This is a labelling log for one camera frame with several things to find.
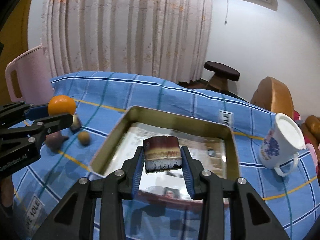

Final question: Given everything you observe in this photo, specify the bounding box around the orange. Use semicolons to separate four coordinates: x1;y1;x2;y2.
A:
48;95;76;116

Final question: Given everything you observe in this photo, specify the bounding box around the brown leather chair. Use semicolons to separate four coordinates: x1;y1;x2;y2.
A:
250;76;294;119

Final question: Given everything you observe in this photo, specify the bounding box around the white floral mug with lid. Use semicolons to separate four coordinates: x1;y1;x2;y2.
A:
259;113;305;177

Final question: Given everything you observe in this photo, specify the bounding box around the brown leather sofa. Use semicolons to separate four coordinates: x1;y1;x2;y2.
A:
302;115;320;159

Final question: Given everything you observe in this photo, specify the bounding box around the floral beige curtain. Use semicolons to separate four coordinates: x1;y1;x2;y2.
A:
42;0;212;83

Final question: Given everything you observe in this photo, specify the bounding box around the pink red cushion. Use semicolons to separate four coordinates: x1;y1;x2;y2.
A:
293;111;319;172

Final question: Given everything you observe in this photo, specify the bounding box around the pink plastic pitcher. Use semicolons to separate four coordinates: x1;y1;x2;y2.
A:
5;46;54;105

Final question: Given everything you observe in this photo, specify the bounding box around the purple passion fruit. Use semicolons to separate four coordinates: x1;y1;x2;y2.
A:
45;131;69;152

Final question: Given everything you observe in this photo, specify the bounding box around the blue plaid tablecloth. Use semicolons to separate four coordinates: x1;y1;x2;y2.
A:
12;72;319;239

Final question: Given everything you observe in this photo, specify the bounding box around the dark round stool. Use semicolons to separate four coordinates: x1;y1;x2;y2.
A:
204;61;240;92

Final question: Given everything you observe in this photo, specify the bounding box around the gold metal tin box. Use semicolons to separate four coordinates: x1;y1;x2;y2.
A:
91;106;240;202

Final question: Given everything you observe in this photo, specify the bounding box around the small brown kiwi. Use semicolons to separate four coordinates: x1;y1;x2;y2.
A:
78;131;91;146

